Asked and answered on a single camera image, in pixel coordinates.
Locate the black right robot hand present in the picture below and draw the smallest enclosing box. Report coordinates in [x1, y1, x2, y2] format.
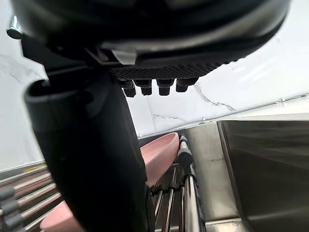
[6, 0, 292, 232]

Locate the stainless steel sink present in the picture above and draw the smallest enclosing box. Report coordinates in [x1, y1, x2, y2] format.
[187, 120, 309, 232]

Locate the steel roll-up drying rack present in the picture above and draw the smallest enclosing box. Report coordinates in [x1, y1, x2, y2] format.
[0, 131, 206, 232]

